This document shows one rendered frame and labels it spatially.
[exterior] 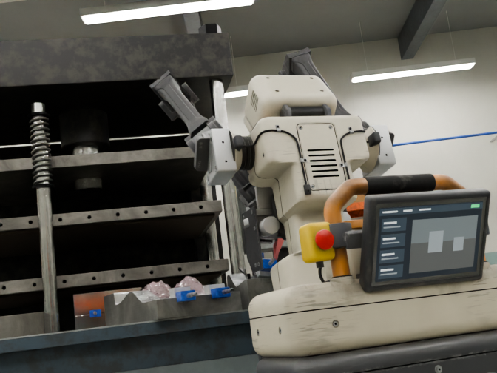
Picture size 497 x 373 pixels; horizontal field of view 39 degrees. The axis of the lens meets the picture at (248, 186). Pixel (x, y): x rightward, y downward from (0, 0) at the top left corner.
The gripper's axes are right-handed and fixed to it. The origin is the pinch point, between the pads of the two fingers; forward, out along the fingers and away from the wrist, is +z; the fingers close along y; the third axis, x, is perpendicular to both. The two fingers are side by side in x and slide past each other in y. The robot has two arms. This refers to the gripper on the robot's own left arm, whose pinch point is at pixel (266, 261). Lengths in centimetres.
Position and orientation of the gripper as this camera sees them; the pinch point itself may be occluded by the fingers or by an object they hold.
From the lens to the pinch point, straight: 213.6
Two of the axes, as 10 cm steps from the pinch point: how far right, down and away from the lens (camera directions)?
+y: -9.8, -0.6, -1.6
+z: 0.0, 9.3, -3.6
